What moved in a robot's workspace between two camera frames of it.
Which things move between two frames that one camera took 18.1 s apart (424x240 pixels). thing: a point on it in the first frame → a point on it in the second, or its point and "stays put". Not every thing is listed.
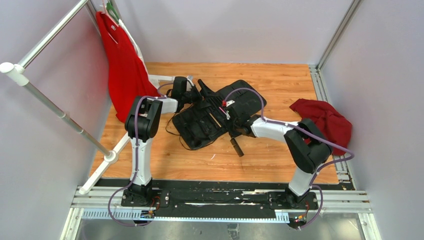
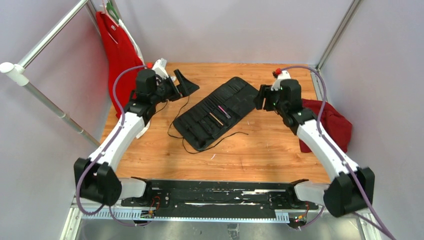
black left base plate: [145, 197] stays put
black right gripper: [231, 132] → [265, 92]
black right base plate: [290, 200] stays put
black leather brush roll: [203, 122] stays put
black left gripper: [205, 91] → [184, 89]
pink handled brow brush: [222, 110] stays put
